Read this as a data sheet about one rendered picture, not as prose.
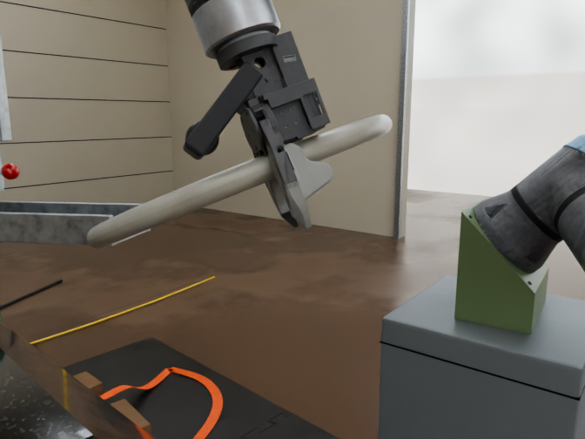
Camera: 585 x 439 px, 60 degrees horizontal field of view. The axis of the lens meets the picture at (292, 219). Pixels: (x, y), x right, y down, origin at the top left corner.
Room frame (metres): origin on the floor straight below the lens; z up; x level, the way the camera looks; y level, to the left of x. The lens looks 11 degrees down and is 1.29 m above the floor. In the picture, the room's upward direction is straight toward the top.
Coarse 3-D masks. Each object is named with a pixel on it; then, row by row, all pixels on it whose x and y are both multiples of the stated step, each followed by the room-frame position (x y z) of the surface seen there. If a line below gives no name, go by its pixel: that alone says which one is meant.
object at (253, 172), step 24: (360, 120) 0.65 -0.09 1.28; (384, 120) 0.70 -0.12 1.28; (312, 144) 0.59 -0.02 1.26; (336, 144) 0.60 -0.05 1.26; (360, 144) 0.65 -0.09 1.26; (240, 168) 0.56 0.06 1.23; (264, 168) 0.56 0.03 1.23; (192, 192) 0.56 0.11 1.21; (216, 192) 0.55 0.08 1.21; (120, 216) 0.59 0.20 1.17; (144, 216) 0.57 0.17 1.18; (168, 216) 0.56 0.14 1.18; (96, 240) 0.64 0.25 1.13
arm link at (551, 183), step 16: (576, 144) 1.01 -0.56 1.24; (560, 160) 1.02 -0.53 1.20; (576, 160) 0.99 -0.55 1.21; (528, 176) 1.07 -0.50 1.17; (544, 176) 1.03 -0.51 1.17; (560, 176) 0.99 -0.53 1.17; (576, 176) 0.97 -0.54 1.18; (528, 192) 1.03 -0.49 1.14; (544, 192) 1.01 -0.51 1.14; (560, 192) 0.97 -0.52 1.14; (576, 192) 0.94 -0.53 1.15; (544, 208) 1.00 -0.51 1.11; (560, 208) 0.96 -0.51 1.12
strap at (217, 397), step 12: (168, 372) 2.37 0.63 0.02; (180, 372) 2.37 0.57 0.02; (192, 372) 2.37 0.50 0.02; (156, 384) 2.24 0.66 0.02; (204, 384) 2.25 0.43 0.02; (108, 396) 1.97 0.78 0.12; (216, 396) 2.14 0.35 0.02; (216, 408) 2.05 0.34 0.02; (216, 420) 1.95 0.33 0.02; (204, 432) 1.87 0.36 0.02
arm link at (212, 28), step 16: (224, 0) 0.56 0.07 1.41; (240, 0) 0.56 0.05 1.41; (256, 0) 0.57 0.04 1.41; (192, 16) 0.58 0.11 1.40; (208, 16) 0.56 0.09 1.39; (224, 16) 0.55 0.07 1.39; (240, 16) 0.55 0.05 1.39; (256, 16) 0.56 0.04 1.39; (272, 16) 0.58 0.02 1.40; (208, 32) 0.56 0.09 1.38; (224, 32) 0.55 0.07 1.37; (240, 32) 0.55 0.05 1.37; (256, 32) 0.57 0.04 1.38; (272, 32) 0.60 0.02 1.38; (208, 48) 0.57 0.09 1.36
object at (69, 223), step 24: (0, 216) 0.84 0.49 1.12; (24, 216) 0.83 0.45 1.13; (48, 216) 0.82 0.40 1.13; (72, 216) 0.81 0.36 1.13; (96, 216) 0.80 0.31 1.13; (0, 240) 0.84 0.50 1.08; (24, 240) 0.83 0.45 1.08; (48, 240) 0.82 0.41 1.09; (72, 240) 0.81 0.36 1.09; (120, 240) 0.81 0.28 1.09
